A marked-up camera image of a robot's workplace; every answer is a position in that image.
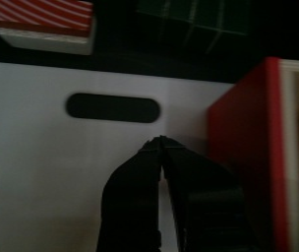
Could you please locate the white drawer with slot handle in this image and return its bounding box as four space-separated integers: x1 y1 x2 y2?
0 60 236 252

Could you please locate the red white striped box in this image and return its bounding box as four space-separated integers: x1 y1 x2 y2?
0 0 99 56

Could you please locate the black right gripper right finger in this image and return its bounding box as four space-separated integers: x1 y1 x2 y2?
160 135 263 252

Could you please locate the red toy cabinet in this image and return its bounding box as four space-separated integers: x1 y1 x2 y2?
206 56 299 252

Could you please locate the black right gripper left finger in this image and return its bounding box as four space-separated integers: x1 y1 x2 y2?
96 135 164 252

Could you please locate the dark green wire rack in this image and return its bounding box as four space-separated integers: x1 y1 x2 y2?
133 0 255 55

